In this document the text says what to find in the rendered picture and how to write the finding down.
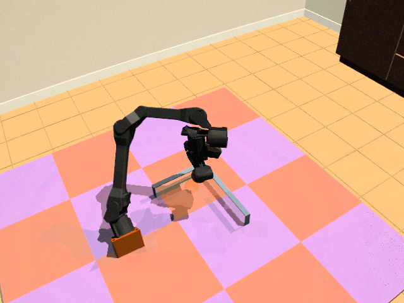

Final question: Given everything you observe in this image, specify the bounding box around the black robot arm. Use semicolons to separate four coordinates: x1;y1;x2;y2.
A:
104;105;228;238

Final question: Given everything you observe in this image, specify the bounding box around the grey l-shaped top rail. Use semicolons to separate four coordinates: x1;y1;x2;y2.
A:
151;166;251;225

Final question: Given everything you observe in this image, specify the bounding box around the clear l-shaped low wall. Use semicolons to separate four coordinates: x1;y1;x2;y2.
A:
155;172;246;224

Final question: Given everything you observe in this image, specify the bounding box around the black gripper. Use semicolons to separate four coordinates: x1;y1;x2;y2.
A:
184;141;213;182

